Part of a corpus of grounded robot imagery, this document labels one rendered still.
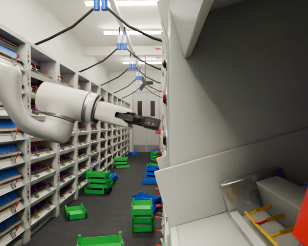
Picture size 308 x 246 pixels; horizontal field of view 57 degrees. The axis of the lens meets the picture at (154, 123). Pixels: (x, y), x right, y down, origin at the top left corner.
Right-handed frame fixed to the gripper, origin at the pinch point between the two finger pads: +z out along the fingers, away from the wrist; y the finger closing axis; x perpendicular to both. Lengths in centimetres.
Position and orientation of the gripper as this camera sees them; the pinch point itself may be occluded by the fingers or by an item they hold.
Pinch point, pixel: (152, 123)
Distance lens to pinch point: 77.3
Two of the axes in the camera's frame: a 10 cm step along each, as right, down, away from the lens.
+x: 2.4, -9.7, 0.0
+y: -0.3, -0.1, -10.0
